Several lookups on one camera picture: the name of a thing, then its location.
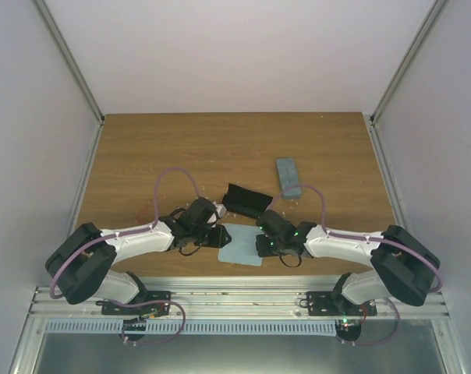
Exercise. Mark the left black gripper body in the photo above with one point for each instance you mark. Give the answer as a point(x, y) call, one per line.
point(214, 241)

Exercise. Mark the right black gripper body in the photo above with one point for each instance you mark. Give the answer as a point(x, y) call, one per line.
point(270, 249)

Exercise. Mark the green glasses case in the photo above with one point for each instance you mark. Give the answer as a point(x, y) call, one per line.
point(288, 178)

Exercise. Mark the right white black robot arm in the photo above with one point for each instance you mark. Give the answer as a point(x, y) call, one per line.
point(400, 266)

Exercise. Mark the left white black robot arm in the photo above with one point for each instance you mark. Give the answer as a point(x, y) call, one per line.
point(81, 267)

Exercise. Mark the open black glasses case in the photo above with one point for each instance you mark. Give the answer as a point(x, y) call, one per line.
point(245, 202)

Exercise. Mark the aluminium mounting rail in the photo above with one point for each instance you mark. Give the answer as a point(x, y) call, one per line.
point(233, 298)

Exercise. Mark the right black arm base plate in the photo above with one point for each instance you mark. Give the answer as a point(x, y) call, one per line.
point(329, 303)

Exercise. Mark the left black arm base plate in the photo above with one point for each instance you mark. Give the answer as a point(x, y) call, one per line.
point(145, 303)

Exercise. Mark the grey slotted cable duct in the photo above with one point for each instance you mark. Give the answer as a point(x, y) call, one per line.
point(197, 326)

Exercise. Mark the left aluminium frame post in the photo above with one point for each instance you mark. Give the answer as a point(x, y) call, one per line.
point(64, 49)

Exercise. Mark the aluminium frame post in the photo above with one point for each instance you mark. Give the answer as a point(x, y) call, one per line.
point(429, 22)
point(64, 49)

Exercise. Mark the right aluminium frame post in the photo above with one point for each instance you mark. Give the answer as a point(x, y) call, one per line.
point(429, 22)

